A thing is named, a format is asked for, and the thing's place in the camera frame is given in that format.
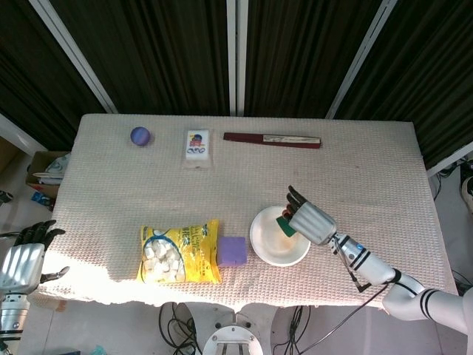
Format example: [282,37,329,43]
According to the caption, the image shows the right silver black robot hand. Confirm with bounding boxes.
[281,185,338,246]

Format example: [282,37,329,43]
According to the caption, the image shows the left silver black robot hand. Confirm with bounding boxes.
[0,220,70,296]

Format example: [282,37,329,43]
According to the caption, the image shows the green yellow sponge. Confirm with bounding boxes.
[276,215,296,238]

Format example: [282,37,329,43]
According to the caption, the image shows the white round plate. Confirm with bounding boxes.
[249,206,311,267]

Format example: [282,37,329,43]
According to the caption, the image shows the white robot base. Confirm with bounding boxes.
[177,302,282,355]

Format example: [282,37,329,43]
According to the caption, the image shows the blue floor item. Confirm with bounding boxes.
[31,191,52,208]

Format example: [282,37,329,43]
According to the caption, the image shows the cream waffle tablecloth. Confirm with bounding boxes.
[29,113,459,310]

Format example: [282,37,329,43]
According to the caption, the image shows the purple sponge block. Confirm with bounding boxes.
[217,236,248,267]

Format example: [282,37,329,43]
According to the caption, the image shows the cardboard box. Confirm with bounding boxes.
[24,150,71,199]

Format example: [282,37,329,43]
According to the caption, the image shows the dark red folded fan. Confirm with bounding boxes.
[222,132,322,150]

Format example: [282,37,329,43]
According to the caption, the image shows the yellow snack bag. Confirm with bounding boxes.
[135,218,222,285]

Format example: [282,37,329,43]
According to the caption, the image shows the white card box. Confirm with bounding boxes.
[181,128,215,171]

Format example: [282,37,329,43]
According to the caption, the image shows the white black shoe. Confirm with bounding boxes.
[460,176,473,214]

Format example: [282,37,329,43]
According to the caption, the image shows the black curtain panel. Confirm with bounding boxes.
[334,0,473,169]
[0,0,108,151]
[243,0,381,118]
[50,0,232,115]

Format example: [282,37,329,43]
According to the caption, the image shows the purple ball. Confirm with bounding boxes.
[129,126,152,148]

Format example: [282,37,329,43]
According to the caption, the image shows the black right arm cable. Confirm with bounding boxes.
[297,238,402,355]

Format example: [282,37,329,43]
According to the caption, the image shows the black floor cables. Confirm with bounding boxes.
[273,305,311,355]
[158,302,203,355]

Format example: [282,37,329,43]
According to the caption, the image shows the white frame post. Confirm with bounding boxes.
[324,0,398,119]
[225,0,249,116]
[28,0,119,114]

